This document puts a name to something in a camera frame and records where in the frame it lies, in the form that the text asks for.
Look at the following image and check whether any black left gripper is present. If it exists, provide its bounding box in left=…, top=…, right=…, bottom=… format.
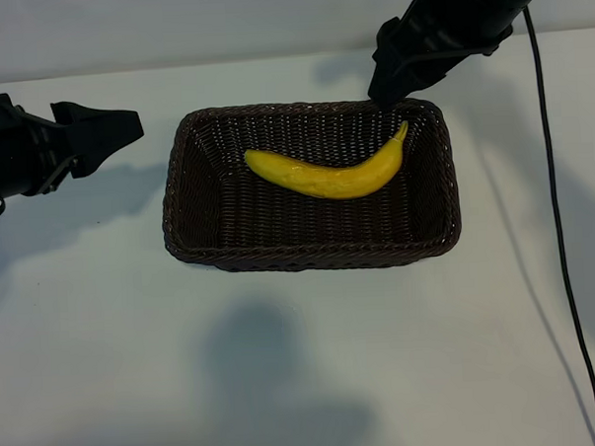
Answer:
left=0, top=89, right=146, bottom=198

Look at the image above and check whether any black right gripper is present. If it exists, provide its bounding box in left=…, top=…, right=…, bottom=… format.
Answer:
left=365, top=0, right=515, bottom=107

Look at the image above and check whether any dark brown wicker basket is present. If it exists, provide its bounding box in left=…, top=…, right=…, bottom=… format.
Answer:
left=156, top=95, right=464, bottom=279

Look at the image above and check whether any long black cable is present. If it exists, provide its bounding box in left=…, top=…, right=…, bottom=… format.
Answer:
left=521, top=1, right=595, bottom=446

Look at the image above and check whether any yellow banana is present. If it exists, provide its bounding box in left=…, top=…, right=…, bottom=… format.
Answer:
left=242, top=119, right=412, bottom=205

